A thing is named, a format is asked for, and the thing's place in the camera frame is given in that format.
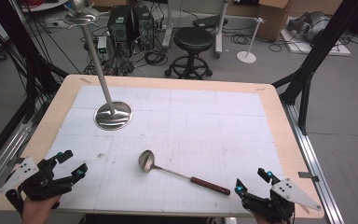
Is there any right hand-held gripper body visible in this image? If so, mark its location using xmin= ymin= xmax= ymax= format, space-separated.
xmin=241 ymin=177 xmax=324 ymax=224

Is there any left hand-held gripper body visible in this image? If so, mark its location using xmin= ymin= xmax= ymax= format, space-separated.
xmin=0 ymin=155 xmax=76 ymax=217

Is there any steel ladle with brown handle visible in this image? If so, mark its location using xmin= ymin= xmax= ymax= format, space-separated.
xmin=138 ymin=149 xmax=231 ymax=197

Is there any steel utensil stand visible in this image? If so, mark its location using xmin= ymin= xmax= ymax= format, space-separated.
xmin=62 ymin=0 xmax=134 ymax=132

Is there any person's right hand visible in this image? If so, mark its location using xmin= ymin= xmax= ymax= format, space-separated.
xmin=253 ymin=214 xmax=276 ymax=224

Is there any person's left hand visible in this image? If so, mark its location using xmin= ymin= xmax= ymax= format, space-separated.
xmin=21 ymin=194 xmax=62 ymax=224

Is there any white grid mat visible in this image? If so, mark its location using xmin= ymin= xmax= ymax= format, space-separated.
xmin=25 ymin=84 xmax=296 ymax=217

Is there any small white hanging stand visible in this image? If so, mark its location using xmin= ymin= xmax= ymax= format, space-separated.
xmin=236 ymin=17 xmax=266 ymax=64

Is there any white power strip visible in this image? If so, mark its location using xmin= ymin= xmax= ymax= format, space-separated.
xmin=45 ymin=17 xmax=73 ymax=31

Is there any white flat board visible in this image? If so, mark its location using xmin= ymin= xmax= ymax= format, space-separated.
xmin=280 ymin=31 xmax=351 ymax=57

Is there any black computer tower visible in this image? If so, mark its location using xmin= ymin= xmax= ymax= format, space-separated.
xmin=132 ymin=5 xmax=155 ymax=50
xmin=107 ymin=6 xmax=134 ymax=44

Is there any white desk leg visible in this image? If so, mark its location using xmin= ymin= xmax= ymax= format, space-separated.
xmin=213 ymin=0 xmax=229 ymax=59
xmin=162 ymin=0 xmax=175 ymax=49

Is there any white round table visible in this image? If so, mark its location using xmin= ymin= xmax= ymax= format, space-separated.
xmin=20 ymin=0 xmax=70 ymax=13

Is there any black round stool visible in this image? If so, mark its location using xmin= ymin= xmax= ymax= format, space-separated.
xmin=164 ymin=26 xmax=214 ymax=80

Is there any grey bag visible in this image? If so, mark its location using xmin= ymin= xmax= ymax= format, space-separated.
xmin=287 ymin=11 xmax=331 ymax=43

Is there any cardboard box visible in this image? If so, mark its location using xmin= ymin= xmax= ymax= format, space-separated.
xmin=256 ymin=0 xmax=292 ymax=42

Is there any black flat footrest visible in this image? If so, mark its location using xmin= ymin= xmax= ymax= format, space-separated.
xmin=192 ymin=14 xmax=228 ymax=29

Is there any grey metal bracket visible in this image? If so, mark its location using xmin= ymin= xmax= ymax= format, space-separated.
xmin=297 ymin=171 xmax=321 ymax=183
xmin=7 ymin=157 xmax=26 ymax=168

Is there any aluminium rail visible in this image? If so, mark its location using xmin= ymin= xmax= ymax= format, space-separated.
xmin=0 ymin=120 xmax=34 ymax=204
xmin=281 ymin=102 xmax=345 ymax=224

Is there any black metal frame with cables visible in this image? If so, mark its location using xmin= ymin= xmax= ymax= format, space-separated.
xmin=0 ymin=0 xmax=70 ymax=124

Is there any black metal frame post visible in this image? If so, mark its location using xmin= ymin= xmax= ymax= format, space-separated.
xmin=271 ymin=0 xmax=358 ymax=135

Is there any coiled black cable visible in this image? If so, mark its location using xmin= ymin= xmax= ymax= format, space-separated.
xmin=229 ymin=33 xmax=250 ymax=46
xmin=144 ymin=49 xmax=169 ymax=66

